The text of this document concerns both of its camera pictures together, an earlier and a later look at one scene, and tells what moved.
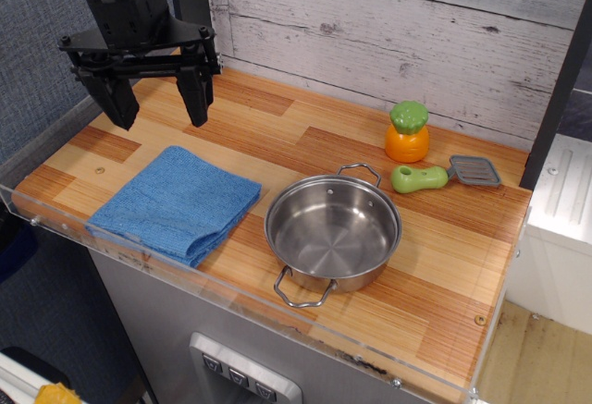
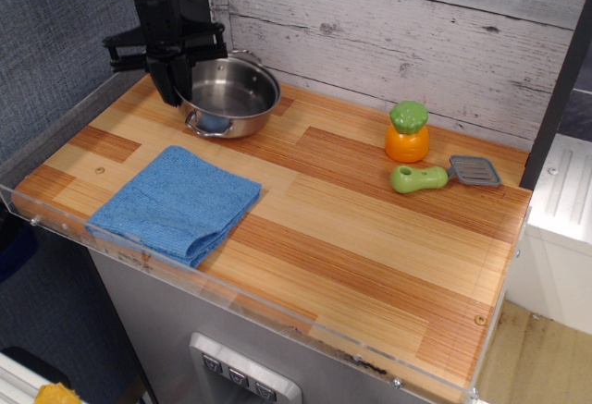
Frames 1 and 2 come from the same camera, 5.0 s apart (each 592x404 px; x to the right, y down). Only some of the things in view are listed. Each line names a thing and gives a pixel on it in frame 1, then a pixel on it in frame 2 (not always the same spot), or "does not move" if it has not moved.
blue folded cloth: x=178 y=204 does not move
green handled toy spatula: x=461 y=168 does not move
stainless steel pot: x=336 y=230 -> x=232 y=95
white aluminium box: x=551 y=276 does not move
